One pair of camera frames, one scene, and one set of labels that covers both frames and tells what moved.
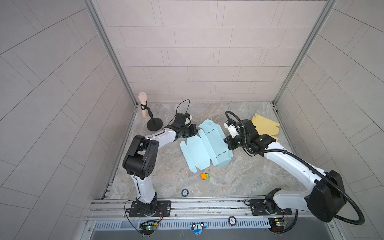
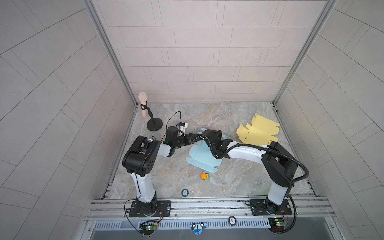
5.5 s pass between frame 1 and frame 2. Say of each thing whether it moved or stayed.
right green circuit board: stayed
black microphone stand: stayed
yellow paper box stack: stayed
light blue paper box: moved
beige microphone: stayed
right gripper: moved
